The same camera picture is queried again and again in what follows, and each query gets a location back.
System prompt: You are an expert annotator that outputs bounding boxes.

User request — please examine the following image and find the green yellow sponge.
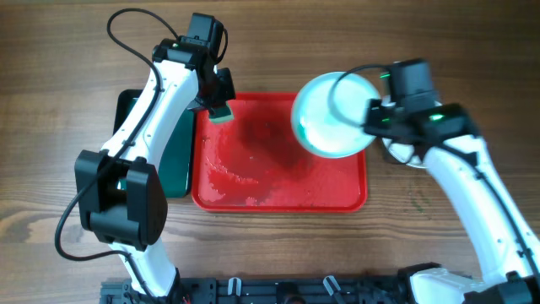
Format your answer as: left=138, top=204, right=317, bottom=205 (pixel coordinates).
left=208, top=102, right=235, bottom=124

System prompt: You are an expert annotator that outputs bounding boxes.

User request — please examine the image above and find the white plate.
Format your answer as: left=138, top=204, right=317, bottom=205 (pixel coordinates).
left=381, top=95, right=426, bottom=169
left=290, top=72, right=381, bottom=159

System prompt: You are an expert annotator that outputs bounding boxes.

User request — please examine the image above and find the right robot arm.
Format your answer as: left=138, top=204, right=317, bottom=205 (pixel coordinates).
left=364, top=59, right=539, bottom=303

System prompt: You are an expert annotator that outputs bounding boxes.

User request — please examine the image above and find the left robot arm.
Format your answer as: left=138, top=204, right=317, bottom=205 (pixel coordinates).
left=55, top=13, right=235, bottom=303

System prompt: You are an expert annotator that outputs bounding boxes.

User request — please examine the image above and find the red plastic tray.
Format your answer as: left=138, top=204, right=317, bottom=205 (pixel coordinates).
left=192, top=92, right=368, bottom=213

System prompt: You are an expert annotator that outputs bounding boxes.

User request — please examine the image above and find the dark green tray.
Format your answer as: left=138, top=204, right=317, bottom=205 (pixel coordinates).
left=113, top=90, right=196, bottom=198

